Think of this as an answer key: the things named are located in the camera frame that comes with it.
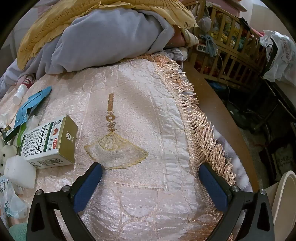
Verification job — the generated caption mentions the teal cloth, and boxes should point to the teal cloth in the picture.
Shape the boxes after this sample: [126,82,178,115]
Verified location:
[9,222,28,241]

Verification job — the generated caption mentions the white power strip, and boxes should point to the white power strip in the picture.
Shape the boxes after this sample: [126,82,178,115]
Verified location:
[196,44,219,56]

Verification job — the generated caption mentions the wooden bed frame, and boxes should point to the wooden bed frame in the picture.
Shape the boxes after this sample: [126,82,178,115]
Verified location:
[183,62,259,193]

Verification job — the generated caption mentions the white plush bear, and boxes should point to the white plush bear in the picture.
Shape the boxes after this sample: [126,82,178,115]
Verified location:
[0,139,18,176]

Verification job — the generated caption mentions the white foam block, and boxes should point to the white foam block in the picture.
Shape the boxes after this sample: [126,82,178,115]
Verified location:
[4,156,37,189]

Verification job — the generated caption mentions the white printed plastic bag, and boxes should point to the white printed plastic bag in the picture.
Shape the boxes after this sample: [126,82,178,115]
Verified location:
[0,175,28,219]

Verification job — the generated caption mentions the grey and white fluffy blanket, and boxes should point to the grey and white fluffy blanket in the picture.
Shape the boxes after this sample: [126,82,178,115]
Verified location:
[208,127,253,193]

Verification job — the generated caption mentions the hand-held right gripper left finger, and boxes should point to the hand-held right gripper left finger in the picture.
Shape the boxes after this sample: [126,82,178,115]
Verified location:
[26,162,103,241]

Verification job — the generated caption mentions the small dark green box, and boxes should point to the small dark green box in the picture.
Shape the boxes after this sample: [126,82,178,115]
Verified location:
[2,125,19,143]

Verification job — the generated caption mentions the large white plastic bag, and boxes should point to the large white plastic bag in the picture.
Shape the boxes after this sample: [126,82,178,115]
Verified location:
[259,30,296,82]

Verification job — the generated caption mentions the gold and white medicine box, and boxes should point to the gold and white medicine box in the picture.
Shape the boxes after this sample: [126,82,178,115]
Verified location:
[17,115,78,169]

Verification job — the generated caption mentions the yellow ruffled blanket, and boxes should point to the yellow ruffled blanket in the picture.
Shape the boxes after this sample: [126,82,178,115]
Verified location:
[17,0,199,70]

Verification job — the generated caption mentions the white round stool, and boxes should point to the white round stool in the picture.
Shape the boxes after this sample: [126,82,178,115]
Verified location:
[270,170,296,232]

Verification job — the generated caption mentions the grey fleece blanket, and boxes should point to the grey fleece blanket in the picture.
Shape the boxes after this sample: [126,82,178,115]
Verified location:
[0,9,176,98]

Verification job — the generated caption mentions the grey hanging plush toy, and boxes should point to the grey hanging plush toy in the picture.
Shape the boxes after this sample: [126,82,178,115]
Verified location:
[198,16,216,56]

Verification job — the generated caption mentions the dark printed sack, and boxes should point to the dark printed sack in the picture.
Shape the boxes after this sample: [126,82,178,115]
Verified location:
[273,144,294,176]

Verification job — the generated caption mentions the white bottle with red label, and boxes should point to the white bottle with red label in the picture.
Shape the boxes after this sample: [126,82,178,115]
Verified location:
[13,75,35,106]

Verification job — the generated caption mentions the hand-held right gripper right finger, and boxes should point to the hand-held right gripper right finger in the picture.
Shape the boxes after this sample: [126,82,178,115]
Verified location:
[198,162,275,241]

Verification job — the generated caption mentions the pink pillow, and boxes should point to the pink pillow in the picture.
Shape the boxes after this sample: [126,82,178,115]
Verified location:
[169,30,185,48]

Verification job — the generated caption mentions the black metal rack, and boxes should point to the black metal rack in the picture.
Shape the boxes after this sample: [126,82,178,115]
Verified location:
[264,37,296,139]

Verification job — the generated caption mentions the wooden crib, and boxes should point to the wooden crib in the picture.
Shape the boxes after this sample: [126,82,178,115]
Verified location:
[183,0,266,93]

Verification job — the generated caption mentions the blue foil packet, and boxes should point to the blue foil packet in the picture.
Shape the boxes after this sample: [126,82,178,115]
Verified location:
[14,86,52,129]

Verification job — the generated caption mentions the pink embroidered fringed bedspread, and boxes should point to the pink embroidered fringed bedspread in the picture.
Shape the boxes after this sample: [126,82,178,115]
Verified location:
[0,54,236,241]

